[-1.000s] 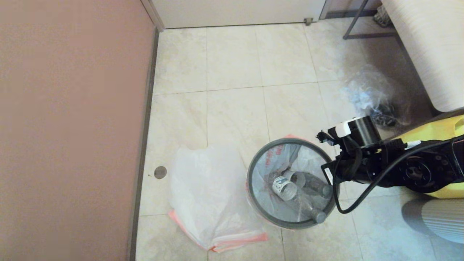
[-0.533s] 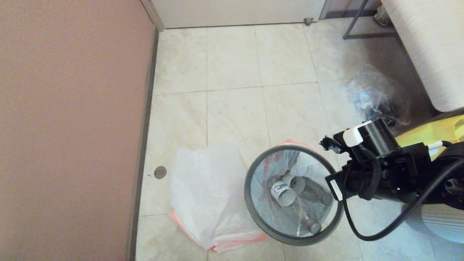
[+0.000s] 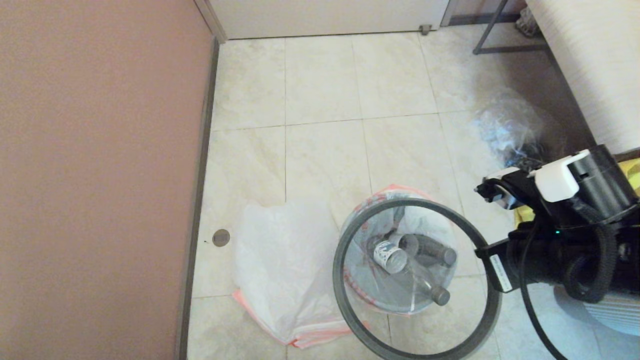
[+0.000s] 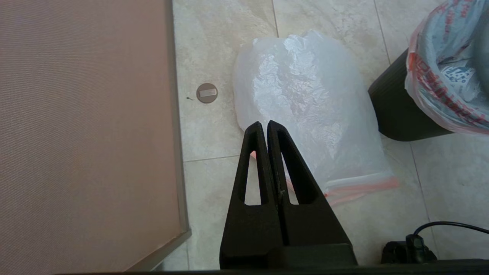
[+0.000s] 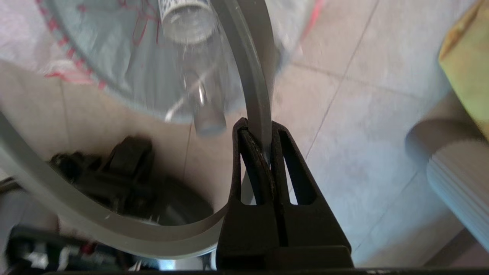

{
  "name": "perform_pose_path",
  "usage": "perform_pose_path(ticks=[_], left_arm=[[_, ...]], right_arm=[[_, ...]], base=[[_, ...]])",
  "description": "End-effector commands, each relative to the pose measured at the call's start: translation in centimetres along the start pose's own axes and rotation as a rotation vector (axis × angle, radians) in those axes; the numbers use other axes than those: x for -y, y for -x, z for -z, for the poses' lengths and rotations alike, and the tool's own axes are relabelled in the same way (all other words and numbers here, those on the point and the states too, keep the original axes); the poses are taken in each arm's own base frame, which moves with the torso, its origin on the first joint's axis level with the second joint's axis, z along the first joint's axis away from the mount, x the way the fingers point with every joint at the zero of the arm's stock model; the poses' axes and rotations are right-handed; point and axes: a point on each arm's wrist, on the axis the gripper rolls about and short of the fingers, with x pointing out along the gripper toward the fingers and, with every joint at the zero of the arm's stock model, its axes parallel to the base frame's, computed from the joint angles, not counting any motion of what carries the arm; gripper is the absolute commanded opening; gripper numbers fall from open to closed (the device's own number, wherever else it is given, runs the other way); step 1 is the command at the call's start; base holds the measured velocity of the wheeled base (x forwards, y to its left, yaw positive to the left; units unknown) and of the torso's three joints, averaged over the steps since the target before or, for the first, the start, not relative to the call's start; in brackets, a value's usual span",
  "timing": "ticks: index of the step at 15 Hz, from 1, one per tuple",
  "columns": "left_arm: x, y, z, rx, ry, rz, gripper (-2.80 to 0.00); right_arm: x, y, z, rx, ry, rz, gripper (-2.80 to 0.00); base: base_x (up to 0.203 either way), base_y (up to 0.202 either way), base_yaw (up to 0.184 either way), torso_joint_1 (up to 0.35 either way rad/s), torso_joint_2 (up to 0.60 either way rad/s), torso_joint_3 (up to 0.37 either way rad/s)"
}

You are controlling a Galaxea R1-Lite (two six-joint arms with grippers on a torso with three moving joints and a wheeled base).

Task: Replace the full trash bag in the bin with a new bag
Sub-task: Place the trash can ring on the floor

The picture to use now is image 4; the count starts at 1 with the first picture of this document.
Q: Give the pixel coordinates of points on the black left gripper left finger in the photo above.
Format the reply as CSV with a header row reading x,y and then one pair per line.
x,y
250,229

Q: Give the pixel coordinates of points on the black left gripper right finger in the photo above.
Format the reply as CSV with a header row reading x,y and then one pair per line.
x,y
313,225

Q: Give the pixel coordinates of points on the used trash bag red print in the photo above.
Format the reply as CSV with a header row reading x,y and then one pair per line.
x,y
431,95

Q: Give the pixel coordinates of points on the black round trash bin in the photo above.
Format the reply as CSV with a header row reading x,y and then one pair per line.
x,y
393,110

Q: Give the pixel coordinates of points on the round metal floor socket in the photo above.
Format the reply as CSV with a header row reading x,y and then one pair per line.
x,y
207,93

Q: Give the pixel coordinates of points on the white paper cup blue print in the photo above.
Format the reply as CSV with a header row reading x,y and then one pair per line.
x,y
456,74

